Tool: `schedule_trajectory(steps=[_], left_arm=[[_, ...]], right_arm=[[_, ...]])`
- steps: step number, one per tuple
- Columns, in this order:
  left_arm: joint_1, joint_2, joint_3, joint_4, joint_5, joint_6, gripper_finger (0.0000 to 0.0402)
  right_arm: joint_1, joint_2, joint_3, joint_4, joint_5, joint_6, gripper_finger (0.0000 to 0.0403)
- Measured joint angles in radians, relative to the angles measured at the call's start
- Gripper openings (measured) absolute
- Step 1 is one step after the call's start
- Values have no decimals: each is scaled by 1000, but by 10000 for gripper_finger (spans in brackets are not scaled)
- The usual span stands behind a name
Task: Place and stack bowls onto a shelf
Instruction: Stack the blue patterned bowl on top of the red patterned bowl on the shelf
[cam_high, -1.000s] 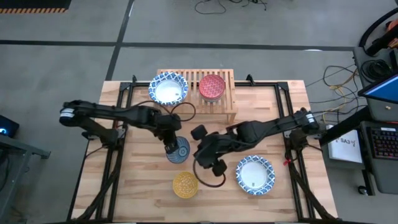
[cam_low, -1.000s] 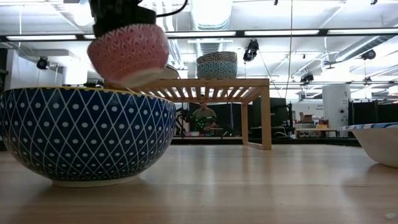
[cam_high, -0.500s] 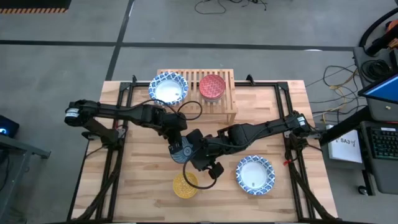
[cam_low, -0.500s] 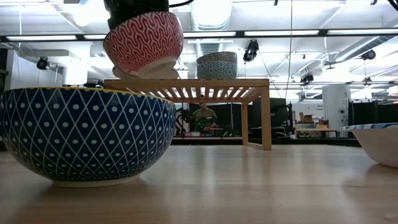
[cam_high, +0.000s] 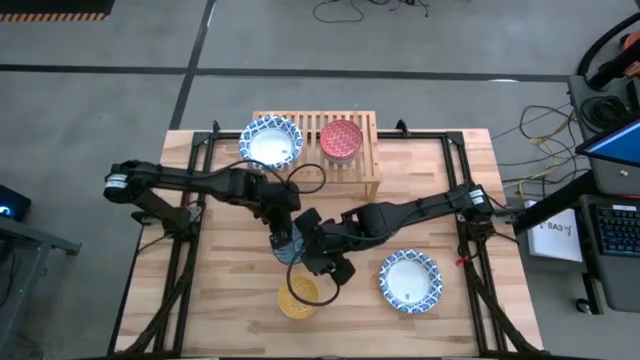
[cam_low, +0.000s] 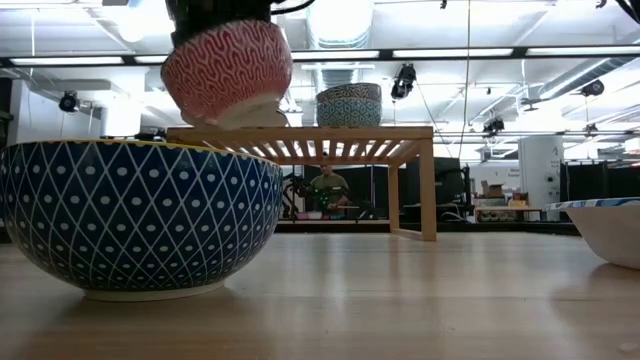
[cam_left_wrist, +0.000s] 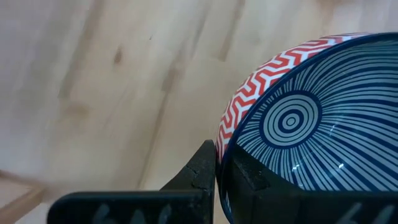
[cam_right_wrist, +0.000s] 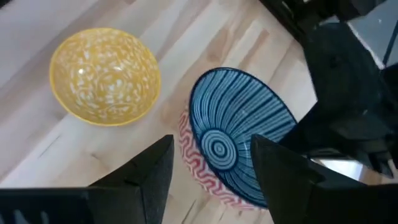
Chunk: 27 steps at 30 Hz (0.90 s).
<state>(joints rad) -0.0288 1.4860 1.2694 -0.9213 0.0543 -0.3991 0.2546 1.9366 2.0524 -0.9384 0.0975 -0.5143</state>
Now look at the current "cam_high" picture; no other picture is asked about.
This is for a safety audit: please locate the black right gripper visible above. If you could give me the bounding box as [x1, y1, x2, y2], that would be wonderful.
[298, 222, 359, 274]

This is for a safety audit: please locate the blue striped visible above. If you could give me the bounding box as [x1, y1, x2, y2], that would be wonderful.
[272, 223, 307, 266]

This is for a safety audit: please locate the blue white patterned plate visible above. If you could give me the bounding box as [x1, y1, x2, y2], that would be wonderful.
[378, 248, 444, 315]
[238, 114, 305, 170]

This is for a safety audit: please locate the grey floral bowl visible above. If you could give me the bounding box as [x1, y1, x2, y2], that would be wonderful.
[319, 118, 364, 162]

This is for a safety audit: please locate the wooden slatted shelf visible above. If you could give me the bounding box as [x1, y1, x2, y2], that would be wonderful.
[245, 110, 384, 201]

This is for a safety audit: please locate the white labelled paper box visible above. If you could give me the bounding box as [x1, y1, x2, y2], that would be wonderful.
[526, 208, 585, 264]

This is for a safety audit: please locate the black diagonal stand bar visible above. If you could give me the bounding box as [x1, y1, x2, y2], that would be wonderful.
[514, 169, 601, 234]

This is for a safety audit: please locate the grey metal stand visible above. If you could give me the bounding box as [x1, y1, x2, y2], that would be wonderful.
[0, 214, 84, 359]

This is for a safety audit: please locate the black device with blue light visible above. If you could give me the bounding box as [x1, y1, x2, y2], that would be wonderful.
[0, 183, 32, 222]

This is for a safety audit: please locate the black backlit keyboard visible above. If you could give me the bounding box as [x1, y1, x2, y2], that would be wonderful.
[591, 203, 640, 257]

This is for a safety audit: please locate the grey equipment cart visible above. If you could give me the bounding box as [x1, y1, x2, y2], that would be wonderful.
[567, 74, 640, 314]

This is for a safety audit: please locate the black hazard striped mat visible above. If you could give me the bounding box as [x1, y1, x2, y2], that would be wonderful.
[0, 0, 116, 22]

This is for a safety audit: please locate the laptop with blue screen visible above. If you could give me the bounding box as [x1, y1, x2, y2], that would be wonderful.
[574, 117, 640, 169]

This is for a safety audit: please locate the orange tool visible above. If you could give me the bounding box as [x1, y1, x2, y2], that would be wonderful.
[618, 30, 640, 79]

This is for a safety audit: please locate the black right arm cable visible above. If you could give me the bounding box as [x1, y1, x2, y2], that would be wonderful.
[286, 262, 342, 307]

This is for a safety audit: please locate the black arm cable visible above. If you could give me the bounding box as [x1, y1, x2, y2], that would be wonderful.
[286, 262, 342, 307]
[287, 163, 327, 196]

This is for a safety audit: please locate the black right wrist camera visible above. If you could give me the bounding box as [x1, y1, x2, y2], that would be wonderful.
[327, 255, 357, 287]

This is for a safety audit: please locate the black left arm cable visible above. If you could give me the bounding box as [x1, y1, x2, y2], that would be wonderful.
[287, 163, 327, 196]

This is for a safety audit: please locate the black metal table frame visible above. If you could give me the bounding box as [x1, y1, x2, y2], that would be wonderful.
[107, 119, 539, 359]

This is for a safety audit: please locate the tangled black floor cable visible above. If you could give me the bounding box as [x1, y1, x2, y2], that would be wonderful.
[492, 103, 584, 201]

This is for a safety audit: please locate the yellow floor cable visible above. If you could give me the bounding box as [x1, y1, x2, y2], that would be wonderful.
[517, 133, 577, 199]

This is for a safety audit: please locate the coiled black cable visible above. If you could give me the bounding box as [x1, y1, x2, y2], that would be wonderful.
[579, 94, 630, 132]

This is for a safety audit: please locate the thick black hose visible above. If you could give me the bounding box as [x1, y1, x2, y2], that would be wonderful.
[577, 10, 640, 76]

